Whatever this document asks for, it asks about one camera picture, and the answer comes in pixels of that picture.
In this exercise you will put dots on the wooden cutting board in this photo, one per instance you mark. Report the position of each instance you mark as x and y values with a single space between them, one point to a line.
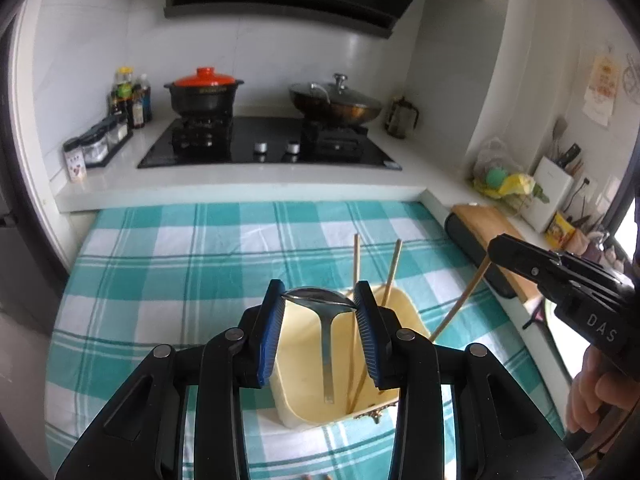
495 230

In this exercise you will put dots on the red pot lid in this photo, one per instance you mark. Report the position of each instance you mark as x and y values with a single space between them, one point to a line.
205 77

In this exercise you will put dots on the wooden chopstick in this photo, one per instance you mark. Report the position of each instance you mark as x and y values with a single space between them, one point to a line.
356 260
460 300
392 270

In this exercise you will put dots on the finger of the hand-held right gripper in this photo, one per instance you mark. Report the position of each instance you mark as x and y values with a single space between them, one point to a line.
520 257

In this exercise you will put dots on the metal spoon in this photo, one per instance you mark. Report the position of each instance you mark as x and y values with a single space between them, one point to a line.
327 345

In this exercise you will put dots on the cream ribbed utensil holder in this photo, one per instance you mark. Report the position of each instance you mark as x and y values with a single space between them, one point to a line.
302 360

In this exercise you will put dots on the white knife block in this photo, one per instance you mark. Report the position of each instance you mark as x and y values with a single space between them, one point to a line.
547 195

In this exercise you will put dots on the clear plastic bag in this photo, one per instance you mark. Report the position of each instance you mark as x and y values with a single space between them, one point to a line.
492 152

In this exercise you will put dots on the glass wok lid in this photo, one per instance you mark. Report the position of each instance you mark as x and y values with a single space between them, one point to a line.
330 92

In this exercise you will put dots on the black glass gas stove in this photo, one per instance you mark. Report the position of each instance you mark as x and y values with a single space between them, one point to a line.
260 132

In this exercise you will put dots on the yellow cap sauce bottle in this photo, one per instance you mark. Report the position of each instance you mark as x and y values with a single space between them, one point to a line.
123 85

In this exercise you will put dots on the black spice jar rack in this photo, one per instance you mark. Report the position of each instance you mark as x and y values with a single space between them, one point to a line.
107 140

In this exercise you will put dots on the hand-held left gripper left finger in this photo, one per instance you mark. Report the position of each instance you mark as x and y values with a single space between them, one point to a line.
272 332

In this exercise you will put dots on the dark soy sauce bottle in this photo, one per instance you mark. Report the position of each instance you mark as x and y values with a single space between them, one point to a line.
141 105

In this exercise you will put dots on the black clay pot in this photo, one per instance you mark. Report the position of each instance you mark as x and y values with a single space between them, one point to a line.
202 100

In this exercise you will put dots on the teal checkered tablecloth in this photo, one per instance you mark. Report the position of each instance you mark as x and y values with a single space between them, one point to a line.
200 270

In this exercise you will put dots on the wall calendar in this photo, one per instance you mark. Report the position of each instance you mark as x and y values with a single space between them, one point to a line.
602 85

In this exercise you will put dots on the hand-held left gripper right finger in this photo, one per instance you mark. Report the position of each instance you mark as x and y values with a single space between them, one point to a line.
367 342

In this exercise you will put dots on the white wall outlet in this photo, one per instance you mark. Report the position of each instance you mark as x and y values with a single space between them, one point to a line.
611 190

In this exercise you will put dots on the black lid spice shaker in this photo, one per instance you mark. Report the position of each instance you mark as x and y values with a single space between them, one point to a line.
74 162

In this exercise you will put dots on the green ball sponge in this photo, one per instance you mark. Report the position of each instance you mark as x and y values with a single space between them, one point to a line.
496 179

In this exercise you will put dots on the small dark sauce bottle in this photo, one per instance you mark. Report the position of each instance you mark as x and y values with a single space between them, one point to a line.
117 104

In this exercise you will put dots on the person's right hand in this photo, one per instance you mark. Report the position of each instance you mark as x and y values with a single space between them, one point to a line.
587 395

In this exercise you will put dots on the dark metal wok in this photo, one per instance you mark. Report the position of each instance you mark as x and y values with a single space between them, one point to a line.
350 110

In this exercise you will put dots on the glass french press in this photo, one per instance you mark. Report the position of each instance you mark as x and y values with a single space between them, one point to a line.
400 117

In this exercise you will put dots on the yellow plastic bag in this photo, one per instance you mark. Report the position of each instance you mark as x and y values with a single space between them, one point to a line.
520 185

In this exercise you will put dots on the yellow snack packet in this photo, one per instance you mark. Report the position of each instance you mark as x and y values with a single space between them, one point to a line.
559 231

